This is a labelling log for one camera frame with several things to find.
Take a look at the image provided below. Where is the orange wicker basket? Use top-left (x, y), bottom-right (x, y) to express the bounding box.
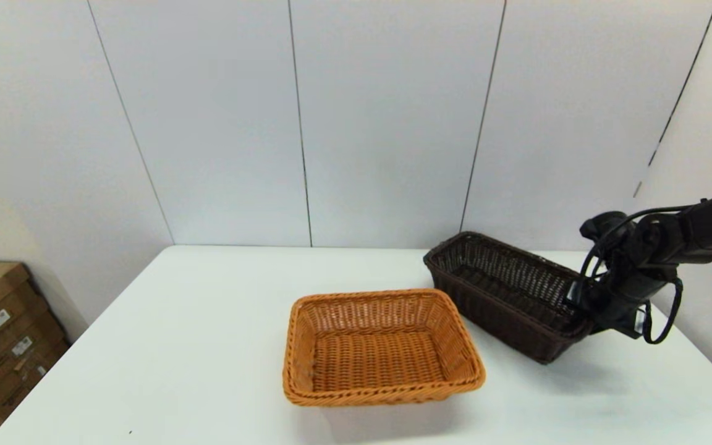
top-left (282, 288), bottom-right (487, 407)

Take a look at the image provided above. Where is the dark brown wicker basket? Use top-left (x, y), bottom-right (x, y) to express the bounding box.
top-left (423, 231), bottom-right (598, 365)

